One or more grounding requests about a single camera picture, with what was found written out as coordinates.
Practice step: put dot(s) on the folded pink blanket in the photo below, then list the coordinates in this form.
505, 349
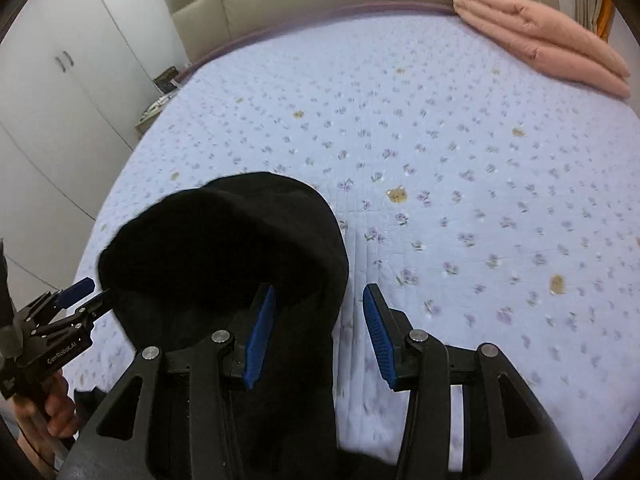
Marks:
540, 35

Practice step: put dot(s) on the dark basket on nightstand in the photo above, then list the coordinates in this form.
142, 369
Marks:
166, 80

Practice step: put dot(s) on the white wardrobe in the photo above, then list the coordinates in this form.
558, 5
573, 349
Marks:
60, 110

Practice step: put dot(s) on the black garment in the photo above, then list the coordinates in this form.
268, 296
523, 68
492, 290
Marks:
225, 240

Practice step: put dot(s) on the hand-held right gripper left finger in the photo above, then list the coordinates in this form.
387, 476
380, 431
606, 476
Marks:
260, 340

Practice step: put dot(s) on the grey nightstand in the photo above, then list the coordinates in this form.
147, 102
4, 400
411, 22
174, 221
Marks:
147, 120

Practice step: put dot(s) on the white and orange curtain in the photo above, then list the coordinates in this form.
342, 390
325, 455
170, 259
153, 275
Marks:
590, 0

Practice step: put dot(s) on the bed with floral bedspread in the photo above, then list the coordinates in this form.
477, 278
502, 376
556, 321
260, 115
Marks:
425, 135

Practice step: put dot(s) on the person's left hand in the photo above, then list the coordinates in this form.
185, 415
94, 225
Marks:
60, 410

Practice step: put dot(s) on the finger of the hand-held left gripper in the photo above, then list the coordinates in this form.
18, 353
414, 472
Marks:
92, 307
75, 289

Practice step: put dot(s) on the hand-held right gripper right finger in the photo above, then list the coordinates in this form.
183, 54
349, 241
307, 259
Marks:
377, 340

